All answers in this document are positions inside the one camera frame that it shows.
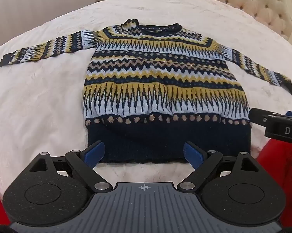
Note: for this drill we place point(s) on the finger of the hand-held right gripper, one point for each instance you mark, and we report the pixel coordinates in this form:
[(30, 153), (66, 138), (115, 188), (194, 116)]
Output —
[(282, 131), (257, 116)]

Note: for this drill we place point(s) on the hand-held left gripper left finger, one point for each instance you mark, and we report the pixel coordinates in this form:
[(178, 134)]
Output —
[(95, 153)]

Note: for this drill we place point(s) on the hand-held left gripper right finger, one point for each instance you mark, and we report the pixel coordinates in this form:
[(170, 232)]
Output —
[(192, 154)]

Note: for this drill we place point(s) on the patterned knit sweater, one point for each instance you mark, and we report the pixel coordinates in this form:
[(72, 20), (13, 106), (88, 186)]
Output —
[(160, 89)]

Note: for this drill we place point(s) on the person's red clothing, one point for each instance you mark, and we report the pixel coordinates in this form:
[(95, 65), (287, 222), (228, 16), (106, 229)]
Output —
[(277, 165)]

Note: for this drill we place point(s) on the cream bedspread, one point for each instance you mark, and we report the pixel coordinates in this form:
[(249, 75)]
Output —
[(39, 102)]

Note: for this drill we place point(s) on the cream tufted headboard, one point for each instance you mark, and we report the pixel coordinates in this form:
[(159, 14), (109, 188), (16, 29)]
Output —
[(257, 0)]

